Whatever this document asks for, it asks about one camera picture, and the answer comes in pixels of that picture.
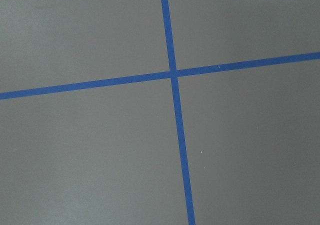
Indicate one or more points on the blue tape grid lines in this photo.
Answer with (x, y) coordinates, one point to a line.
(173, 74)

